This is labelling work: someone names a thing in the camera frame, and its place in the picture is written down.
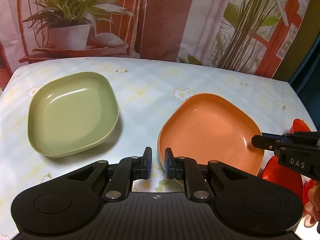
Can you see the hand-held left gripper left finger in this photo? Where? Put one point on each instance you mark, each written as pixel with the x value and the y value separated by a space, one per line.
pixel 149 163

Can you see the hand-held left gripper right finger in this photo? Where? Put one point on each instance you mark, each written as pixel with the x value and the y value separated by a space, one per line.
pixel 168 165

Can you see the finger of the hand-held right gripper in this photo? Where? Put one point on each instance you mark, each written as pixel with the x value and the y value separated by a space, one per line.
pixel 277 137
pixel 262 142

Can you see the orange square plate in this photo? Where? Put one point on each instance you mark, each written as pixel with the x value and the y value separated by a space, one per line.
pixel 207 127

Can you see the green square plate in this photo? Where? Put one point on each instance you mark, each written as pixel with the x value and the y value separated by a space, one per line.
pixel 72 120

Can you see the person's right hand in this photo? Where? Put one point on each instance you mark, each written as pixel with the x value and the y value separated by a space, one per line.
pixel 313 202

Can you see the floral checked tablecloth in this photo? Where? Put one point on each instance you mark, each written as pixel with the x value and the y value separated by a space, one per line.
pixel 150 92

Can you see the dark blue curtain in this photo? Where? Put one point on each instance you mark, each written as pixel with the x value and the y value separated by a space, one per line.
pixel 308 62

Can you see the printed backdrop cloth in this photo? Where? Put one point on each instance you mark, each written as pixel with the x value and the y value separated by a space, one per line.
pixel 162 17

